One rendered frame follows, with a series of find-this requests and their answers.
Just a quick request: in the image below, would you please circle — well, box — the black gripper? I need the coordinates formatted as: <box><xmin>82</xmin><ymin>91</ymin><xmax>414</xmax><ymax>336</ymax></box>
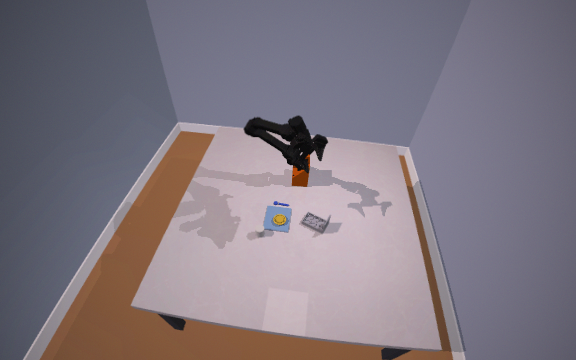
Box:
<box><xmin>291</xmin><ymin>134</ymin><xmax>328</xmax><ymax>173</ymax></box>

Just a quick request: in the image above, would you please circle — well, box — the light blue flat mat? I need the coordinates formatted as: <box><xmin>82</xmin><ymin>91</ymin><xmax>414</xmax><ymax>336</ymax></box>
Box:
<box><xmin>263</xmin><ymin>206</ymin><xmax>291</xmax><ymax>233</ymax></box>

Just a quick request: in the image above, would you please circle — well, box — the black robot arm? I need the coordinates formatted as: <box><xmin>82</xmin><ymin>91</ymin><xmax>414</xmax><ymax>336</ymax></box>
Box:
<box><xmin>243</xmin><ymin>116</ymin><xmax>311</xmax><ymax>165</ymax></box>

